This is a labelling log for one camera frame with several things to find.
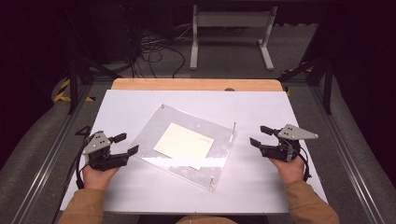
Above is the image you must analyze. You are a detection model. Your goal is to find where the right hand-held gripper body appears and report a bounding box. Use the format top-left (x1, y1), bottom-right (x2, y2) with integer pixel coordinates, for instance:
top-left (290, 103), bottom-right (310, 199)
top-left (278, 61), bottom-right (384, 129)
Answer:
top-left (261, 123), bottom-right (319, 163)

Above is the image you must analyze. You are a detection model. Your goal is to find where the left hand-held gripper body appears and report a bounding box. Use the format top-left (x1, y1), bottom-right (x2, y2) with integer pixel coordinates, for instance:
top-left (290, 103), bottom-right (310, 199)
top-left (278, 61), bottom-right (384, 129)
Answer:
top-left (81, 130), bottom-right (131, 173)

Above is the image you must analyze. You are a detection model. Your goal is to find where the picture card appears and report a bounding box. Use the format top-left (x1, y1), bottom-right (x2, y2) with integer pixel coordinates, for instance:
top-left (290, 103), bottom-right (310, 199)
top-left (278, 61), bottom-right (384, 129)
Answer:
top-left (152, 122), bottom-right (216, 172)

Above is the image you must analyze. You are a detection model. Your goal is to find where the clear acrylic picture frame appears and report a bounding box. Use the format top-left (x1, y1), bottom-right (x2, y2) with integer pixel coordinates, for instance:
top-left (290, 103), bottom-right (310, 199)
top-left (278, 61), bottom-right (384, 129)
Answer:
top-left (128, 103), bottom-right (238, 192)

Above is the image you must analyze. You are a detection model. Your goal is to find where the person's left hand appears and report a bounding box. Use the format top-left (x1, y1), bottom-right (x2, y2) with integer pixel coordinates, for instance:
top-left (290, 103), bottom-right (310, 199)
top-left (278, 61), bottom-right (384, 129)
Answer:
top-left (81, 163), bottom-right (121, 191)

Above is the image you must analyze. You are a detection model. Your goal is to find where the person's right hand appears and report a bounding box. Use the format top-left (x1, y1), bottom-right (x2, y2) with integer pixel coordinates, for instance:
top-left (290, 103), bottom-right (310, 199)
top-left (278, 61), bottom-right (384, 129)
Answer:
top-left (269, 155), bottom-right (306, 186)

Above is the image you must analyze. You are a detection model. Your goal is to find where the white board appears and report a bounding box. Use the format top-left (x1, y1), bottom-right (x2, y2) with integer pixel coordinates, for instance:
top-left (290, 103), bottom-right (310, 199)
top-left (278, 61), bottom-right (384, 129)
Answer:
top-left (60, 89), bottom-right (329, 216)

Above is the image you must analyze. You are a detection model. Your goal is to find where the yellow black floor tape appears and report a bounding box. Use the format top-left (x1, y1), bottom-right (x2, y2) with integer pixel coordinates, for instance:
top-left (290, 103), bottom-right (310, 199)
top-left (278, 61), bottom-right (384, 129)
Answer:
top-left (52, 77), bottom-right (96, 104)
top-left (280, 62), bottom-right (313, 77)

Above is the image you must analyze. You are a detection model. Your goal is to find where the black metal stand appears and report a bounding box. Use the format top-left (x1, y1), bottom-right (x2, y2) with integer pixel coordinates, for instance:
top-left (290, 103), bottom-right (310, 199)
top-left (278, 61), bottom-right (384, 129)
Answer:
top-left (277, 55), bottom-right (334, 116)
top-left (66, 55), bottom-right (123, 115)

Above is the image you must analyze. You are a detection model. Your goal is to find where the wooden table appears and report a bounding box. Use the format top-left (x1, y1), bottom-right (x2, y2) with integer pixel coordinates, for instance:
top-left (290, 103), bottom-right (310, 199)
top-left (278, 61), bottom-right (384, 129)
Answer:
top-left (110, 77), bottom-right (285, 92)

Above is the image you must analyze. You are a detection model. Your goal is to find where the person's lap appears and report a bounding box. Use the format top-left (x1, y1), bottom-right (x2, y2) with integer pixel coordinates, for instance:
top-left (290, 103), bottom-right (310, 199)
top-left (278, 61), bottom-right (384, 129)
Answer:
top-left (175, 215), bottom-right (238, 224)

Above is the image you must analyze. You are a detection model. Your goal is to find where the white metal stand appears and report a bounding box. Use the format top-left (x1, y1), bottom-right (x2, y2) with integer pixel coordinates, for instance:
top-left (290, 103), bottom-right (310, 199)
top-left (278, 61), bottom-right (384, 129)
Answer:
top-left (189, 4), bottom-right (279, 72)

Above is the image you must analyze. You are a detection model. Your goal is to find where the left hand-held gripper cable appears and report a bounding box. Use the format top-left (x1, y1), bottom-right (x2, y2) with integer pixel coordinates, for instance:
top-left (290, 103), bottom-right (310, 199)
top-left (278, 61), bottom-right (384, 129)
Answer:
top-left (74, 136), bottom-right (94, 190)

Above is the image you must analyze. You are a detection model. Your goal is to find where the hand-held gripper cable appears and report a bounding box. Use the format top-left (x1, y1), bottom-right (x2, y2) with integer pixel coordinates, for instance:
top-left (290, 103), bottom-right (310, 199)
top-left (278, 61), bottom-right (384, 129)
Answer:
top-left (295, 144), bottom-right (313, 183)
top-left (74, 136), bottom-right (94, 190)

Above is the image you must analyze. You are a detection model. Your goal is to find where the right hand-held gripper cable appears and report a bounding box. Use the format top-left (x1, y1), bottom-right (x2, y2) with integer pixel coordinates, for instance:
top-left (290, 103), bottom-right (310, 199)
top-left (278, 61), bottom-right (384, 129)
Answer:
top-left (295, 144), bottom-right (313, 183)

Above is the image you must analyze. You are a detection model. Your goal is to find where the aluminium rail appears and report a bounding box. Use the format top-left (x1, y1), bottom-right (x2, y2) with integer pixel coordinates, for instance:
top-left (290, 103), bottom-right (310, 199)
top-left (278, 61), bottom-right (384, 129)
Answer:
top-left (307, 84), bottom-right (388, 224)
top-left (10, 83), bottom-right (95, 224)

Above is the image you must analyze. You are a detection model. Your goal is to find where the bundle of black floor cables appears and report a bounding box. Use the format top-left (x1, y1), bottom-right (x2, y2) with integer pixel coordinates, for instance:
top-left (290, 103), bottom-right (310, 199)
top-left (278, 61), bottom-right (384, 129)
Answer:
top-left (122, 6), bottom-right (195, 79)

